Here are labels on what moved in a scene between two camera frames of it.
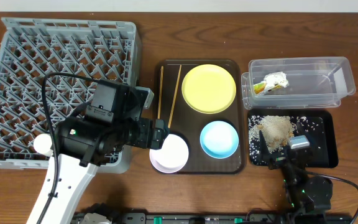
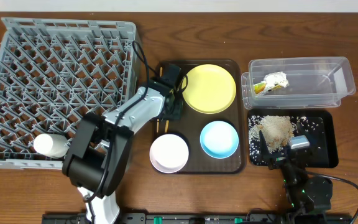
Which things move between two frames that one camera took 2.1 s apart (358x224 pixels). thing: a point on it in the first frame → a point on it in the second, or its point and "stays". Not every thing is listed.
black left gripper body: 159,134 → 173,111
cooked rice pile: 277,130 stays
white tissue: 279,78 stays
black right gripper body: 278,159 stays
